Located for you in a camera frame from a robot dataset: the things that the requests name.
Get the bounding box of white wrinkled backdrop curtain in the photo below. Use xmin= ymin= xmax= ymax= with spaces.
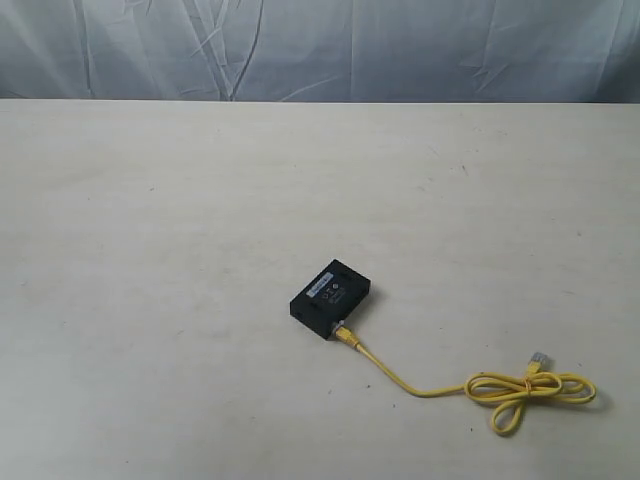
xmin=1 ymin=1 xmax=639 ymax=103

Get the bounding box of yellow ethernet cable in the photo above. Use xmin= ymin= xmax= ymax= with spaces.
xmin=333 ymin=322 xmax=598 ymax=437

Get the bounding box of black network adapter box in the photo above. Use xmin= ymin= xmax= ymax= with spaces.
xmin=289 ymin=259 xmax=371 ymax=340

